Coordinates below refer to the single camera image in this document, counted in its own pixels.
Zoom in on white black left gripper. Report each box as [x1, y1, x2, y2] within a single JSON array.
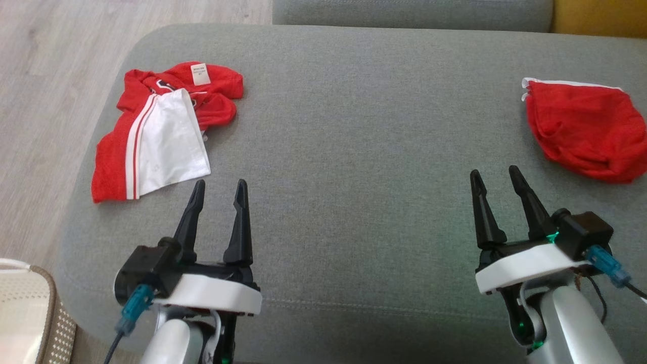
[[152, 179, 263, 316]]

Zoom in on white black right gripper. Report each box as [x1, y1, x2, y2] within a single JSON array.
[[470, 165, 592, 296]]

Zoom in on red mesh shorts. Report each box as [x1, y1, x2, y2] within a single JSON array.
[[521, 77, 647, 184]]

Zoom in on red white jersey with tag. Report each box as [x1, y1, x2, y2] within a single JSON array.
[[91, 62, 245, 204]]

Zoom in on grey sofa chaise seat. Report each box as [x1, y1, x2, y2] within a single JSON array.
[[55, 23, 647, 362]]

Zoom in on beige perforated laundry basket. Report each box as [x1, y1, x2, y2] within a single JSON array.
[[0, 258, 77, 364]]

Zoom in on yellow sofa back cushion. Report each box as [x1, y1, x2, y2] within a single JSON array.
[[551, 0, 647, 39]]

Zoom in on left camera cable teal plug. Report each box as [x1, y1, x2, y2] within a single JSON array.
[[104, 283, 155, 364]]

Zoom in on camera cable teal plug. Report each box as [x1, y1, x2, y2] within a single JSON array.
[[586, 244, 647, 299], [104, 283, 155, 364]]

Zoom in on right camera cable teal plug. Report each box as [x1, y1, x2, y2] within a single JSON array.
[[586, 244, 647, 299]]

